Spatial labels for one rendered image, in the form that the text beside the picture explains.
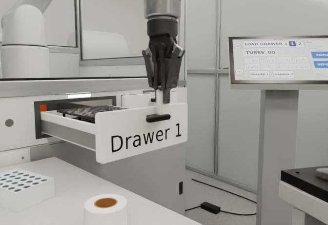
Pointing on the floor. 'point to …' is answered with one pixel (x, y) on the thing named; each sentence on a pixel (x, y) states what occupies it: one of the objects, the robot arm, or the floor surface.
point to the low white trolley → (42, 165)
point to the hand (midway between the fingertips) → (162, 103)
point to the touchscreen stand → (276, 153)
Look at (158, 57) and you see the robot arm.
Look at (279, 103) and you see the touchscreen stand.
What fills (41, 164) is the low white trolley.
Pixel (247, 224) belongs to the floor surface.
